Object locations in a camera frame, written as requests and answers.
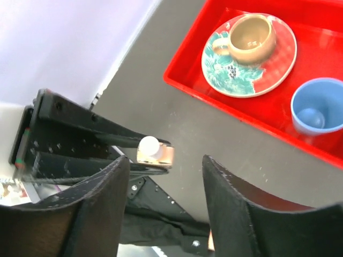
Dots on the blue plastic cup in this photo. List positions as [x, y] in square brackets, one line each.
[316, 107]

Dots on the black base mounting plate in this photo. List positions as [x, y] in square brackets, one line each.
[143, 192]

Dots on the person's hand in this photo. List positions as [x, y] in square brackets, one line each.
[210, 242]

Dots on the black sleeved forearm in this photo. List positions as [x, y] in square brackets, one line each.
[143, 227]

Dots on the nail polish bottle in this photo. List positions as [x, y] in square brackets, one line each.
[153, 152]

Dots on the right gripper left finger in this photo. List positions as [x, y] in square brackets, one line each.
[84, 220]

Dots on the red plastic tray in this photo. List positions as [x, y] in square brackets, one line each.
[318, 30]

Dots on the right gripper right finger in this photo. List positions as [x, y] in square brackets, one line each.
[247, 221]

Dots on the beige ceramic mug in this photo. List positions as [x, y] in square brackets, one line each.
[251, 40]

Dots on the floral ceramic plate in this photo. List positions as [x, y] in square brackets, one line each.
[231, 78]

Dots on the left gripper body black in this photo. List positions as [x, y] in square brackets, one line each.
[37, 135]

